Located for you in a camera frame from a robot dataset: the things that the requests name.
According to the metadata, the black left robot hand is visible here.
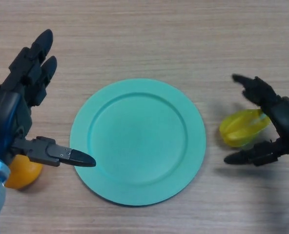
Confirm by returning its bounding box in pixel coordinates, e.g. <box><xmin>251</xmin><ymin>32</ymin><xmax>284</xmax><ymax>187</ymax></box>
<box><xmin>0</xmin><ymin>29</ymin><xmax>97</xmax><ymax>170</ymax></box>

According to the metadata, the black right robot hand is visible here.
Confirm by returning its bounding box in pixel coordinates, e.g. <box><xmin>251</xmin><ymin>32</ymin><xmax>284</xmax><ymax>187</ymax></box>
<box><xmin>223</xmin><ymin>74</ymin><xmax>289</xmax><ymax>167</ymax></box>

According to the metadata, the yellow starfruit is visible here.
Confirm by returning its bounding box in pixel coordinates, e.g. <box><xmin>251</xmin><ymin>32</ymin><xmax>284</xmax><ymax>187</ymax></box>
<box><xmin>219</xmin><ymin>109</ymin><xmax>271</xmax><ymax>149</ymax></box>

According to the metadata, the green round plate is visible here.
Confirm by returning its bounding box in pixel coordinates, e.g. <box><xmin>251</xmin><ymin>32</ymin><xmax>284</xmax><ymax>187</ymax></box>
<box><xmin>69</xmin><ymin>78</ymin><xmax>206</xmax><ymax>208</ymax></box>

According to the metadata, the orange fruit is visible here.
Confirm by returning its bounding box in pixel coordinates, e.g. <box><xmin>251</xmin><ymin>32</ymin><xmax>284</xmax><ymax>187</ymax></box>
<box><xmin>4</xmin><ymin>154</ymin><xmax>43</xmax><ymax>190</ymax></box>

